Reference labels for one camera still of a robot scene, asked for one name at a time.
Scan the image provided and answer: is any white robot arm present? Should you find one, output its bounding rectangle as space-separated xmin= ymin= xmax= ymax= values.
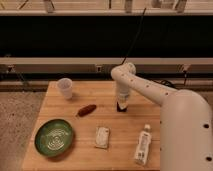
xmin=111 ymin=63 xmax=213 ymax=171

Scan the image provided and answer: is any clear plastic cup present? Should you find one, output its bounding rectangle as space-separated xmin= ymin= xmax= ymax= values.
xmin=57 ymin=78 xmax=73 ymax=99

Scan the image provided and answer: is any black hanging cable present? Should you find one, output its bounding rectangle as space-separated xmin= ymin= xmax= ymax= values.
xmin=120 ymin=7 xmax=147 ymax=65

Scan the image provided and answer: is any brown sausage-shaped object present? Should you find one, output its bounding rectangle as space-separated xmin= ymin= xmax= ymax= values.
xmin=77 ymin=104 xmax=96 ymax=117

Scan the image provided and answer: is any green ceramic bowl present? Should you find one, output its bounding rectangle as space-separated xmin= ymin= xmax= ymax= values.
xmin=34 ymin=119 xmax=74 ymax=157

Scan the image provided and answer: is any white plastic bottle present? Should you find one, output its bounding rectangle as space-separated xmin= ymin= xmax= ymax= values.
xmin=134 ymin=124 xmax=152 ymax=165

